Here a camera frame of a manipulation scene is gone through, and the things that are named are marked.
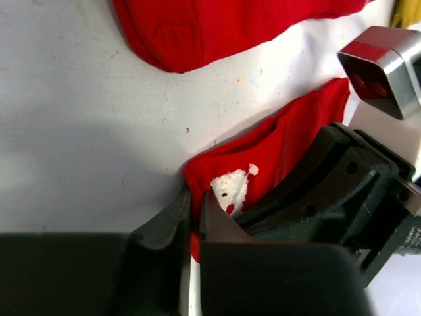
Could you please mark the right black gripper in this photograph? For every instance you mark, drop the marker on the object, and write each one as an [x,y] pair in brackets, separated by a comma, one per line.
[347,189]

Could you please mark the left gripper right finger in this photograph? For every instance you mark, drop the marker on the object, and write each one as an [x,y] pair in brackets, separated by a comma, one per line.
[240,275]

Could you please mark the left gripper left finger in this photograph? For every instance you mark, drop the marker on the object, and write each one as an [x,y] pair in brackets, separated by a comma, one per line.
[144,272]

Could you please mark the red sock with santa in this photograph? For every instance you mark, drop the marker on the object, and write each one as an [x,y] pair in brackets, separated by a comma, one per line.
[241,172]

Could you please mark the yellow sock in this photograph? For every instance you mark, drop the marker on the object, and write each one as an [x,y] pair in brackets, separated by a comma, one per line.
[406,13]

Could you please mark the red sock centre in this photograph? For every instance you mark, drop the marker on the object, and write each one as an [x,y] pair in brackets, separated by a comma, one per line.
[180,36]

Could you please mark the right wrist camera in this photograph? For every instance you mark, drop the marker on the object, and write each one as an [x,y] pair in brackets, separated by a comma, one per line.
[383,65]

